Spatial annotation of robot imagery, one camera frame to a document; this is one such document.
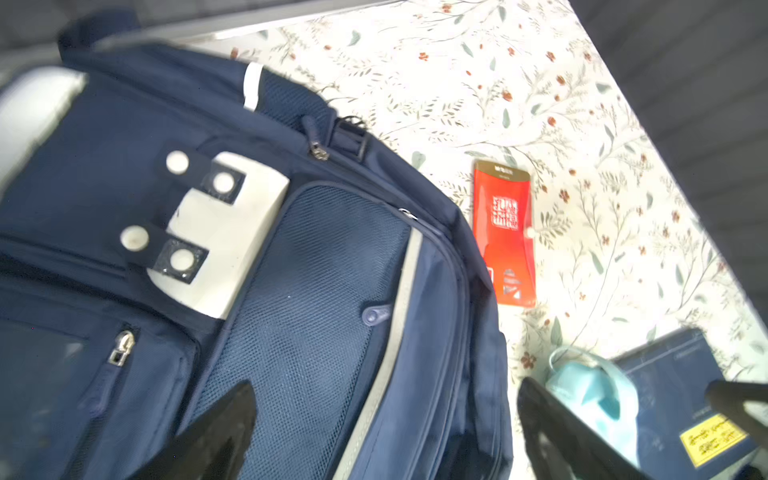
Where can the red card pack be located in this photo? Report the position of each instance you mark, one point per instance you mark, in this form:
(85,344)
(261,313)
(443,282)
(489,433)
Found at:
(503,230)

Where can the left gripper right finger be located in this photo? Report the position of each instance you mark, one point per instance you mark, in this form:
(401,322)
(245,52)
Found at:
(560,446)

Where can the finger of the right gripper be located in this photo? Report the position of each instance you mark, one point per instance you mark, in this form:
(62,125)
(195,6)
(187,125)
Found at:
(730,399)

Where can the light blue pencil pouch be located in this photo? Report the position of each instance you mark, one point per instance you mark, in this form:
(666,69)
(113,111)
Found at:
(600,394)

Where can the navy blue student backpack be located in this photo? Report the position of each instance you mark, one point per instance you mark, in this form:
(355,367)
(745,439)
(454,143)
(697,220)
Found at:
(174,223)

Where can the navy notebook yellow label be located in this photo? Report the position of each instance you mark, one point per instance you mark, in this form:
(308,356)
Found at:
(679,435)

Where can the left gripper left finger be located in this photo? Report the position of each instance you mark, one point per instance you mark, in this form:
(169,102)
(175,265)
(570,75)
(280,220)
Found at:
(214,445)

